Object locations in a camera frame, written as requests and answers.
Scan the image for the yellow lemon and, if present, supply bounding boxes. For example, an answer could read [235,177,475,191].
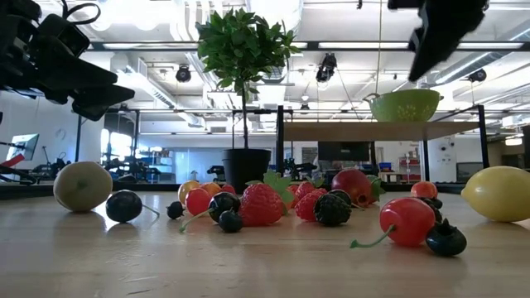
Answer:
[460,165,530,224]

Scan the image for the black wall screen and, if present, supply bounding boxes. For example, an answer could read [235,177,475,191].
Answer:
[317,142,372,162]

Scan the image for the green plant in black pot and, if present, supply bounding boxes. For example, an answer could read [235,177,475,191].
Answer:
[195,7,302,195]

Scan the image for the orange-red cherry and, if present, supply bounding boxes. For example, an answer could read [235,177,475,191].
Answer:
[410,180,439,199]

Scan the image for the dark monitor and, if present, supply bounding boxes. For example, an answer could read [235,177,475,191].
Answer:
[455,161,484,183]

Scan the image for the green plastic colander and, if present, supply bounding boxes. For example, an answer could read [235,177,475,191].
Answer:
[363,89,445,123]

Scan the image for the black overhead beam with lights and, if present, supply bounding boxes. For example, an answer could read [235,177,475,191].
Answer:
[89,40,530,52]

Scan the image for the yellow-orange cherry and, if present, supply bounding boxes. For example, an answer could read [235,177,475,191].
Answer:
[177,180,202,206]
[200,181,223,198]

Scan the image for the large red strawberry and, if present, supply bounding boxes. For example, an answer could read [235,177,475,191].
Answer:
[238,170,296,228]

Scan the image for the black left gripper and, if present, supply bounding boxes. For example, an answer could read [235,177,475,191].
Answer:
[0,0,136,122]

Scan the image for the wooden shelf with black legs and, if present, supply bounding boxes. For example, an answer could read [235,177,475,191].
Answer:
[275,104,491,182]

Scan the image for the small red strawberry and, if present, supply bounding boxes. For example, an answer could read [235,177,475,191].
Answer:
[294,188,328,223]

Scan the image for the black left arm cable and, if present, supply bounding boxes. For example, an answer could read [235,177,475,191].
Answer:
[60,2,102,26]

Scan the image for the green-brown kiwi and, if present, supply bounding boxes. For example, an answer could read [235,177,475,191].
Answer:
[52,161,113,214]

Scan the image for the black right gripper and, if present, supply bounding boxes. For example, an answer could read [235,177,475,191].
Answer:
[387,0,490,83]

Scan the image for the black blackberry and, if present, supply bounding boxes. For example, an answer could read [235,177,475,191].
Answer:
[329,189,353,204]
[313,193,353,228]

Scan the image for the tilted computer monitor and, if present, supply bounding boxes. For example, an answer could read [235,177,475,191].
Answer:
[6,132,41,161]

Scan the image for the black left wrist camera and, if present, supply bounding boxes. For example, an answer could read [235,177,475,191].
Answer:
[39,14,91,58]

